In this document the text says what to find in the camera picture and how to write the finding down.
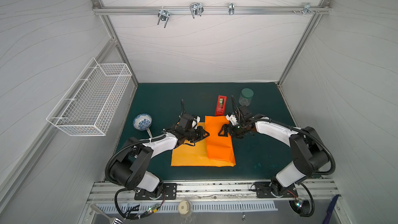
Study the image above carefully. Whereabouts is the blue white ceramic spoon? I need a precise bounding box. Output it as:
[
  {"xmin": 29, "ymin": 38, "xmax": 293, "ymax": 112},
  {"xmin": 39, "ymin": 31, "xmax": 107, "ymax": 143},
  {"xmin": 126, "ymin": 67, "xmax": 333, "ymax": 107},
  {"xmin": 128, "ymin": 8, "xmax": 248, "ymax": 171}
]
[{"xmin": 133, "ymin": 113, "xmax": 153, "ymax": 139}]

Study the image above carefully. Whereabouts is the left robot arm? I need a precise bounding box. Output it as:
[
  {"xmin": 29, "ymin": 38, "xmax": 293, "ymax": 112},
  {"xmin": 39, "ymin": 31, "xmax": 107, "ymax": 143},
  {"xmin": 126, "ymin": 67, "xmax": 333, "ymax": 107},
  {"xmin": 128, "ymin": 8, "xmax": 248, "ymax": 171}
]
[{"xmin": 105, "ymin": 113, "xmax": 210, "ymax": 198}]

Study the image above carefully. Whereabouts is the metal U-bolt clamp left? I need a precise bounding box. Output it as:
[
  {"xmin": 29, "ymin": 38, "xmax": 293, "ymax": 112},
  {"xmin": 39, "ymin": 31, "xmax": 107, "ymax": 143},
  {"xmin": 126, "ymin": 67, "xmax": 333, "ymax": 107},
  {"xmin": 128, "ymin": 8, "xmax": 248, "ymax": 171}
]
[{"xmin": 157, "ymin": 9, "xmax": 170, "ymax": 28}]

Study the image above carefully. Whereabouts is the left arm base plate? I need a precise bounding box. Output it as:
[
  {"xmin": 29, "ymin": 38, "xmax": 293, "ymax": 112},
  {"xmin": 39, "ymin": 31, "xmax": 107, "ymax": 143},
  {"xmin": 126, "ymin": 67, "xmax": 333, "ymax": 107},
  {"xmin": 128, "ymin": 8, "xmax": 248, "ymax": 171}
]
[{"xmin": 134, "ymin": 182, "xmax": 177, "ymax": 201}]

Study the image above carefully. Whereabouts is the metal u-bolt clamp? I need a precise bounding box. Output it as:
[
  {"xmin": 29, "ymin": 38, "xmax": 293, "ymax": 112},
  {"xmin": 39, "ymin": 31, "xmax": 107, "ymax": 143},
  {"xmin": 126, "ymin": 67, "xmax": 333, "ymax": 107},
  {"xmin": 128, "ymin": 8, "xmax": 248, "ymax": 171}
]
[
  {"xmin": 189, "ymin": 3, "xmax": 204, "ymax": 18},
  {"xmin": 157, "ymin": 9, "xmax": 170, "ymax": 28}
]

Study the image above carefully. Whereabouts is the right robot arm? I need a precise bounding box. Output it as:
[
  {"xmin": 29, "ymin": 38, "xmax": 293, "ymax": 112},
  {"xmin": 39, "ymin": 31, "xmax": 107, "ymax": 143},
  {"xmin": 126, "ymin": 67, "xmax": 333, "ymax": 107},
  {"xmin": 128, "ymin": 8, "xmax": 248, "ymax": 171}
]
[{"xmin": 218, "ymin": 106, "xmax": 336, "ymax": 198}]

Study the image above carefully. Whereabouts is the glass jar green lid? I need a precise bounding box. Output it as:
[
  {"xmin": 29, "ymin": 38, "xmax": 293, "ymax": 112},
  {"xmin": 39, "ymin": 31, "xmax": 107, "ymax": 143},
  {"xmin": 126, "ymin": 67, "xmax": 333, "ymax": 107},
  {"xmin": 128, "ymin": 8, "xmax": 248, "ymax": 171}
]
[{"xmin": 239, "ymin": 88, "xmax": 254, "ymax": 106}]

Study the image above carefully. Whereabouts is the white slotted cable duct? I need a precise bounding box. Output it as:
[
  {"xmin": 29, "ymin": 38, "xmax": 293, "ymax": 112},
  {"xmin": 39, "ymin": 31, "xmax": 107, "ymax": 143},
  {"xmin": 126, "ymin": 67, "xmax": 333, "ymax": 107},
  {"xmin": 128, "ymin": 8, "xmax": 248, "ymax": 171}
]
[{"xmin": 95, "ymin": 201, "xmax": 278, "ymax": 214}]

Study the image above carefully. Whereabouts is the green table mat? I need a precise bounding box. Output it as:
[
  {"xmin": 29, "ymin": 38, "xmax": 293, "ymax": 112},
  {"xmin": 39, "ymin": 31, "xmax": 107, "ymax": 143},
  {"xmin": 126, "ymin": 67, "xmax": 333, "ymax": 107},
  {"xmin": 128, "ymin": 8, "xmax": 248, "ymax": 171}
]
[{"xmin": 118, "ymin": 83, "xmax": 294, "ymax": 180}]

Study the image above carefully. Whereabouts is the small metal hook clamp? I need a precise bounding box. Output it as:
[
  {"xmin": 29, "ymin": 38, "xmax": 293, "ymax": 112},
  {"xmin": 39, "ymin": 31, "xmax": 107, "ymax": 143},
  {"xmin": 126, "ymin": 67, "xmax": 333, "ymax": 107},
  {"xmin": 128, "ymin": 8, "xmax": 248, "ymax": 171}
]
[{"xmin": 229, "ymin": 3, "xmax": 235, "ymax": 16}]

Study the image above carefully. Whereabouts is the aluminium crossbar rail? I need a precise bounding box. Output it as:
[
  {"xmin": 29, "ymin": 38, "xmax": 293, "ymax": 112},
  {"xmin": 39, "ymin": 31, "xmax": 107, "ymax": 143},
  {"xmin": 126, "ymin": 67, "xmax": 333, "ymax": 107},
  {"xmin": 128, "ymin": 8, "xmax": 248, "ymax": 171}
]
[{"xmin": 93, "ymin": 5, "xmax": 332, "ymax": 16}]

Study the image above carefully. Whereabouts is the red tape dispenser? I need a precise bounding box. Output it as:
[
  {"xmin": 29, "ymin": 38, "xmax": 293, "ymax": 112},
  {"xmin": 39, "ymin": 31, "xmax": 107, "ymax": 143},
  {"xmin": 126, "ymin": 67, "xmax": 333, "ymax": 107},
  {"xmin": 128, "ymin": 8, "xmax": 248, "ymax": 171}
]
[{"xmin": 215, "ymin": 95, "xmax": 227, "ymax": 116}]

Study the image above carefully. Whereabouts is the metal U-bolt clamp middle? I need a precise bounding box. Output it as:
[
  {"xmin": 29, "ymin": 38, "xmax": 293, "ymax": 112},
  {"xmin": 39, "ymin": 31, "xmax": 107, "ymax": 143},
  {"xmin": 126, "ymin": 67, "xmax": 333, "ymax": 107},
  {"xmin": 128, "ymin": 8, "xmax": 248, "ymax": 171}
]
[{"xmin": 189, "ymin": 3, "xmax": 204, "ymax": 18}]

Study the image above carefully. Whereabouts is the white wire basket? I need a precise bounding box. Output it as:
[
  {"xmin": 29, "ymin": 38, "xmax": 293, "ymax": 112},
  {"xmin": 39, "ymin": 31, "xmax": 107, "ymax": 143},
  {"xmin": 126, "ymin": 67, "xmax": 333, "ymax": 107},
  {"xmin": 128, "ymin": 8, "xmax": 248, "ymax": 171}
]
[{"xmin": 46, "ymin": 58, "xmax": 132, "ymax": 136}]

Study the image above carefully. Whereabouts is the metal bracket clamp right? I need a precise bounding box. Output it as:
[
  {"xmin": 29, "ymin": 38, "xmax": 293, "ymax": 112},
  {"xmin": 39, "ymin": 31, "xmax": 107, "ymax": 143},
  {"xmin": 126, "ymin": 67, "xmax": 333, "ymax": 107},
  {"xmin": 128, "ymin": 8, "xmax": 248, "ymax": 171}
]
[{"xmin": 292, "ymin": 3, "xmax": 320, "ymax": 16}]

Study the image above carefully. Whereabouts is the blue handled tool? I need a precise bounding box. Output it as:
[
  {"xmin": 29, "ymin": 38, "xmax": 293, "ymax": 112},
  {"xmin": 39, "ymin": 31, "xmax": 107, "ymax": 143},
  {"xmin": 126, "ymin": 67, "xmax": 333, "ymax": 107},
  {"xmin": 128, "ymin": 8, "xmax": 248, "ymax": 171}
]
[{"xmin": 322, "ymin": 195, "xmax": 340, "ymax": 224}]

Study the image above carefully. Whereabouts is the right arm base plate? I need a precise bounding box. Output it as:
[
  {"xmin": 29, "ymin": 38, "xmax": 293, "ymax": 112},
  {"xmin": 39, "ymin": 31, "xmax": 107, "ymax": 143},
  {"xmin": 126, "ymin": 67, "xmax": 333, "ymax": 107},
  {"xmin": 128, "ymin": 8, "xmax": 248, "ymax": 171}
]
[{"xmin": 249, "ymin": 181, "xmax": 298, "ymax": 199}]

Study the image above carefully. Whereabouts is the round white puck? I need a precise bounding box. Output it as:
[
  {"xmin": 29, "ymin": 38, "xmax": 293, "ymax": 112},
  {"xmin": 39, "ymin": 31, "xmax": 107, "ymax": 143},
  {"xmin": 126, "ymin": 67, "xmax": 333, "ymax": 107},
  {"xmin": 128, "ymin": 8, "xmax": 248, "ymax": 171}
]
[{"xmin": 178, "ymin": 200, "xmax": 193, "ymax": 218}]

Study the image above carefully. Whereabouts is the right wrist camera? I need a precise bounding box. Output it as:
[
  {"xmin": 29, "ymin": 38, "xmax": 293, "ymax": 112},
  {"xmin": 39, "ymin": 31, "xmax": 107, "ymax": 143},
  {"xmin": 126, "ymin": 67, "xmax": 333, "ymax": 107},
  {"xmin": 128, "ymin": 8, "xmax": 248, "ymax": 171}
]
[{"xmin": 226, "ymin": 114, "xmax": 239, "ymax": 126}]

